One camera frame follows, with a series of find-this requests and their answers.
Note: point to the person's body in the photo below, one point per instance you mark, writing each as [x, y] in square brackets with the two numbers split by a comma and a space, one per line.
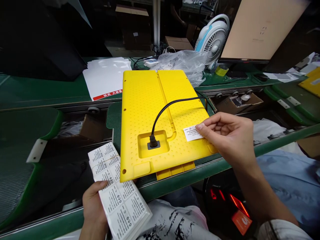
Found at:
[175, 222]

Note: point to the pile of white sheets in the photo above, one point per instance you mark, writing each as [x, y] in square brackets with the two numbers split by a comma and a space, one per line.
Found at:
[105, 77]

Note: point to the person's legs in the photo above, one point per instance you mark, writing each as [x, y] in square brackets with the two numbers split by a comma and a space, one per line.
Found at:
[292, 180]

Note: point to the black device with red lights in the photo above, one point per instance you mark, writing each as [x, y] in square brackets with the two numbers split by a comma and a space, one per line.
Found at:
[225, 195]

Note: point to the green pallet with white bracket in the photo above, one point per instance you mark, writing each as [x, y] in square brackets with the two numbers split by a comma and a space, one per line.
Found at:
[22, 140]

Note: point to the yellow panel with black dots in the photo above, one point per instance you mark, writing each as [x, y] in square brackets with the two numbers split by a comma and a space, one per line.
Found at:
[311, 82]

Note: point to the yellow perforated plastic panel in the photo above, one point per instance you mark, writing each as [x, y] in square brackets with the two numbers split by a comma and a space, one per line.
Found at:
[145, 112]

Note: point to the open cardboard box with parts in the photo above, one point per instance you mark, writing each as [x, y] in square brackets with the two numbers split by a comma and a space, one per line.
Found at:
[250, 101]

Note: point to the low brown cardboard box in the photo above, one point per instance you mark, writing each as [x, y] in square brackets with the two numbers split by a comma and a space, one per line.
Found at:
[178, 43]

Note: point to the green pallets with white brackets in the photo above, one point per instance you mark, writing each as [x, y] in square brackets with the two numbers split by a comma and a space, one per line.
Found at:
[300, 105]

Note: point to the person's right hand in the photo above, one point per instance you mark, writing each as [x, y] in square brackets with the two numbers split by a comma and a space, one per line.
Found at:
[237, 136]

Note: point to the person's left hand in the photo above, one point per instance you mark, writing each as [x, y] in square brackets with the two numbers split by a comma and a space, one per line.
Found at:
[92, 205]

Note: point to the white and blue fan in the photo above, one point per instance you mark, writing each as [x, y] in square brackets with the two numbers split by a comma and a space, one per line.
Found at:
[212, 40]

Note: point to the black computer mouse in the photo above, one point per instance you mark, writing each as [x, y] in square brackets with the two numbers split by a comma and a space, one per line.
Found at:
[261, 77]

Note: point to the black flat panel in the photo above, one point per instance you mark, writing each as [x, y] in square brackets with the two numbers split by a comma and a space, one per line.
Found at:
[295, 42]

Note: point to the white metal post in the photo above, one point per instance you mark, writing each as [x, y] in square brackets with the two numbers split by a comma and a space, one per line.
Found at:
[156, 22]

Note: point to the yellow tape roll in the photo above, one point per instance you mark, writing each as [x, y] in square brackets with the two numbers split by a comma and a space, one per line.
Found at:
[221, 70]

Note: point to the small white label sticker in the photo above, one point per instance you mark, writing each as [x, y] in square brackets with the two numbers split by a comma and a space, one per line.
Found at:
[191, 132]

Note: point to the white plastic bag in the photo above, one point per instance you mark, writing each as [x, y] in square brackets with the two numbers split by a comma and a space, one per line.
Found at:
[268, 130]

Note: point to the white power strip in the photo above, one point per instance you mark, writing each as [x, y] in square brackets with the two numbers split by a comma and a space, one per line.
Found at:
[150, 63]

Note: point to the white barcode paper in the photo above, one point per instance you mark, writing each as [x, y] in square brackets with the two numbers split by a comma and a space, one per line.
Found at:
[282, 76]

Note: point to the clear plastic bag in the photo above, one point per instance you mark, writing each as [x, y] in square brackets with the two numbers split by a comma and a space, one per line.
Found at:
[185, 62]

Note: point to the green roller conveyor frame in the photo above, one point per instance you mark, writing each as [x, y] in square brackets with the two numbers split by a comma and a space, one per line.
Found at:
[175, 186]

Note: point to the black computer monitor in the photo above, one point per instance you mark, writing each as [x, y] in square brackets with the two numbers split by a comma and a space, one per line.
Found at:
[260, 27]

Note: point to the stack of white label sheets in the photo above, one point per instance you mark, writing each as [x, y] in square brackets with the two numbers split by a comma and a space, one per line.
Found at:
[122, 200]

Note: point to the tall brown cardboard box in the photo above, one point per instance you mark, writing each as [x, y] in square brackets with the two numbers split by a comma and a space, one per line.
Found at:
[133, 27]

